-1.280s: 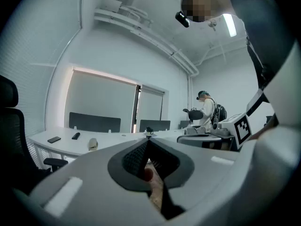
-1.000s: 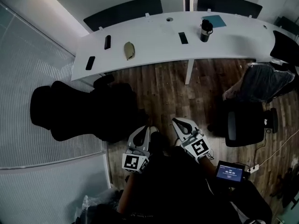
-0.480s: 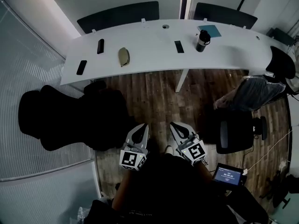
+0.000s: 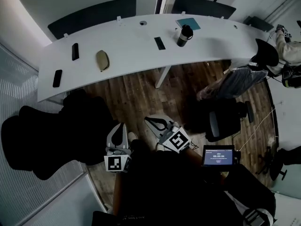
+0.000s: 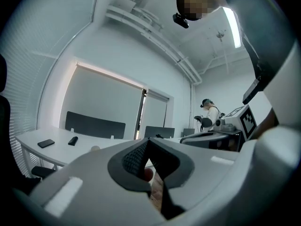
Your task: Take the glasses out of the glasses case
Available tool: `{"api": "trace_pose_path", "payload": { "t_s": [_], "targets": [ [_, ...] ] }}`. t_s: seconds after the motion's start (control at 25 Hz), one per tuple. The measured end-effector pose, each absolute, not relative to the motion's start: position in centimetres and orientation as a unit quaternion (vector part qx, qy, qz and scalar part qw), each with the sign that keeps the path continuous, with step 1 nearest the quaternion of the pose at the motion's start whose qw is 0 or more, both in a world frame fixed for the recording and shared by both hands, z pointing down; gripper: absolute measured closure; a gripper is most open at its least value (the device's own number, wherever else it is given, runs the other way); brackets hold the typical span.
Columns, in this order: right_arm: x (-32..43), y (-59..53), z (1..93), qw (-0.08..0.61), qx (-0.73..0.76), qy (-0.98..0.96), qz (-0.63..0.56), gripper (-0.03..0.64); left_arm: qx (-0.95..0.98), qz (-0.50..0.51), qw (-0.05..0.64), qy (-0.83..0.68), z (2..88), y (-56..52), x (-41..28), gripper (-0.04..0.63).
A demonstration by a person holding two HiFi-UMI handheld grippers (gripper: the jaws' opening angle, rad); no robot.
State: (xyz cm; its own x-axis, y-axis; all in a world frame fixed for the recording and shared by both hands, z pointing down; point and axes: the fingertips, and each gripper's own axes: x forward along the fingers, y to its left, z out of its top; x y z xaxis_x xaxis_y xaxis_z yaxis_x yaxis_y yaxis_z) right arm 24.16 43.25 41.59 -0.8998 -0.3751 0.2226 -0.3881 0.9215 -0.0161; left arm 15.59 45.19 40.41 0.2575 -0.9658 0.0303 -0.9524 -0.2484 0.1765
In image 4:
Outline black tumbler bottle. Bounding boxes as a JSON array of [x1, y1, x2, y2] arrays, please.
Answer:
[[176, 24, 194, 48]]

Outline long dark desk divider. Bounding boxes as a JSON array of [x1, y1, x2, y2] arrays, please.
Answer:
[[47, 0, 137, 41]]

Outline person's right forearm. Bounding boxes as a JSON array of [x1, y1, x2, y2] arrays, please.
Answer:
[[184, 149, 206, 166]]

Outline white desk leg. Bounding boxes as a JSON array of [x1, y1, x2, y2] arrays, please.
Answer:
[[154, 66, 171, 89]]

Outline black white striped strap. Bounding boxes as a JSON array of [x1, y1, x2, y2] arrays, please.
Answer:
[[243, 208, 266, 226]]

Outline teal notebook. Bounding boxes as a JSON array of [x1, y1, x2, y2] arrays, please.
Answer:
[[175, 17, 202, 31]]

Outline black smartphone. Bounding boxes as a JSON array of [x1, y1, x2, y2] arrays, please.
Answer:
[[52, 69, 63, 88]]

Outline white floor cable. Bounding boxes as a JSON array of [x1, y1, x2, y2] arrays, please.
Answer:
[[232, 107, 276, 153]]

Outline person's left forearm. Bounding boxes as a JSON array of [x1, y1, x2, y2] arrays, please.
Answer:
[[112, 172, 132, 218]]

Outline white window blinds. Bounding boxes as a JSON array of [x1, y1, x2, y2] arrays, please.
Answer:
[[0, 43, 87, 226]]

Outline black office chair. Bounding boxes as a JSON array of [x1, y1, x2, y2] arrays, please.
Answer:
[[255, 38, 280, 67], [185, 100, 254, 143], [256, 146, 301, 181], [1, 89, 113, 181]]

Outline black flat remote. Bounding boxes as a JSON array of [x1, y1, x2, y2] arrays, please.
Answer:
[[154, 37, 166, 51]]

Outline beige glasses case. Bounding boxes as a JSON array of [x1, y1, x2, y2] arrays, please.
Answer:
[[95, 50, 110, 73]]

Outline person in dark shirt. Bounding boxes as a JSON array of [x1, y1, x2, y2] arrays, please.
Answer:
[[93, 139, 277, 226]]

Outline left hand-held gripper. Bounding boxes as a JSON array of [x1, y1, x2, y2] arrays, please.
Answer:
[[104, 122, 134, 173]]

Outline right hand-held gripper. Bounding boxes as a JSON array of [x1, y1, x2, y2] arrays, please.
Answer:
[[144, 114, 191, 154]]

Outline black oblong box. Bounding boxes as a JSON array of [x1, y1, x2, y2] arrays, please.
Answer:
[[71, 43, 79, 61]]

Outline chest-mounted timer screen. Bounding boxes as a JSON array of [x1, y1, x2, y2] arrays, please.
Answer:
[[202, 145, 242, 167]]

